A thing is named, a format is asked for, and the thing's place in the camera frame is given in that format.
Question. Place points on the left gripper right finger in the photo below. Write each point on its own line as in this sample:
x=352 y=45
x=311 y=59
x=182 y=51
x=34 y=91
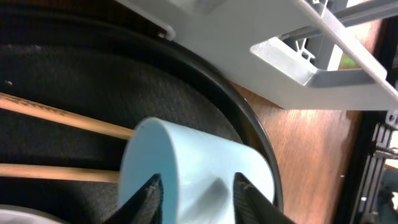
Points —
x=251 y=207

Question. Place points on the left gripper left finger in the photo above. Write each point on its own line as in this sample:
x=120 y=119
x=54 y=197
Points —
x=144 y=207

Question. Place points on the light blue cup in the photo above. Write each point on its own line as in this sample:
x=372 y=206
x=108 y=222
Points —
x=196 y=168

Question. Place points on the grey dishwasher rack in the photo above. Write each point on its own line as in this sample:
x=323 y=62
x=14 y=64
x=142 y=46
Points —
x=260 y=46

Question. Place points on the grey plate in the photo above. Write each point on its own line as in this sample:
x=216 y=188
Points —
x=20 y=215

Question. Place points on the right wooden chopstick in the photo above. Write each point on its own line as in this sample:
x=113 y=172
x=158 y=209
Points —
x=58 y=173

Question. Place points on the wooden chopstick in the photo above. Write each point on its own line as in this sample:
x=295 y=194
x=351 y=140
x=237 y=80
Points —
x=22 y=106
x=58 y=173

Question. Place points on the black round tray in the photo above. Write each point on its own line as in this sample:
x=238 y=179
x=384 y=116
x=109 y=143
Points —
x=106 y=72

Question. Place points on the left wooden chopstick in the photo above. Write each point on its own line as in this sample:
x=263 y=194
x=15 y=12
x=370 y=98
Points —
x=22 y=106

